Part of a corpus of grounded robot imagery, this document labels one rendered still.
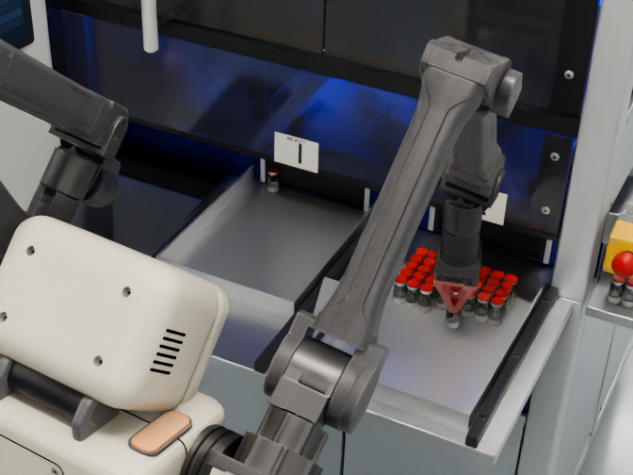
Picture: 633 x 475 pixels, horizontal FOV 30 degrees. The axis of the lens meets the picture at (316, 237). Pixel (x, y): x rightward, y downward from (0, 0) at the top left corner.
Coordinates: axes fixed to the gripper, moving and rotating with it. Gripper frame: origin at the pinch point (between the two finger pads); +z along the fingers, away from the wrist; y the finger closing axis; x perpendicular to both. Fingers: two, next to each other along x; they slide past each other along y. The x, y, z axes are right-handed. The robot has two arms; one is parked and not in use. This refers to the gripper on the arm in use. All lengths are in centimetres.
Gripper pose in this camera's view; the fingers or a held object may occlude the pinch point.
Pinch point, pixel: (454, 303)
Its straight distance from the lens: 185.4
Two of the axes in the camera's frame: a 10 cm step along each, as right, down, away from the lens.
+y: 2.0, -5.6, 8.1
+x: -9.8, -1.2, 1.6
